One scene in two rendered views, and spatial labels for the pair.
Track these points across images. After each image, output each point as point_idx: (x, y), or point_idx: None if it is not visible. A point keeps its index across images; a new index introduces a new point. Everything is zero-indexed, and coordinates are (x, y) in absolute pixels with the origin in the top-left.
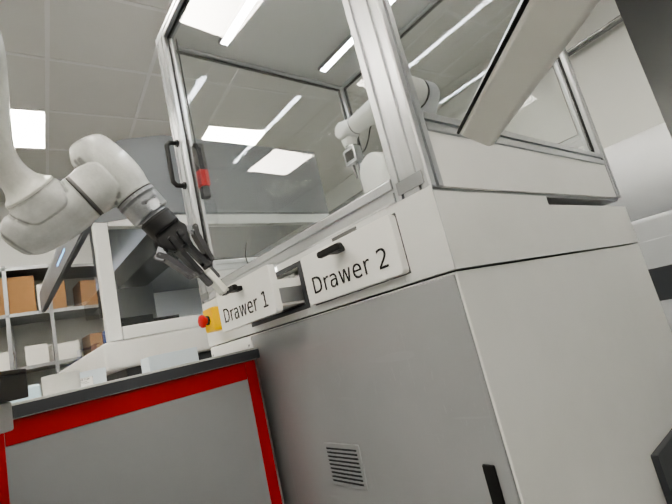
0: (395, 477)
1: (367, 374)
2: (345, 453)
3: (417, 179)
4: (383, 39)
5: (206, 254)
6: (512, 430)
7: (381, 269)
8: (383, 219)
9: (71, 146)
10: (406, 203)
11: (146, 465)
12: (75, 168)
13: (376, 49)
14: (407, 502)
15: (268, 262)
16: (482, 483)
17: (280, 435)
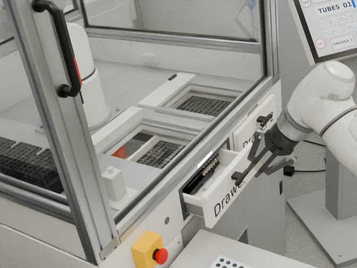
0: (257, 222)
1: (253, 182)
2: (242, 237)
3: (278, 75)
4: (276, 2)
5: (255, 152)
6: None
7: (270, 122)
8: (273, 97)
9: (355, 77)
10: (274, 87)
11: None
12: (348, 97)
13: (274, 6)
14: (260, 227)
15: (206, 150)
16: (278, 190)
17: None
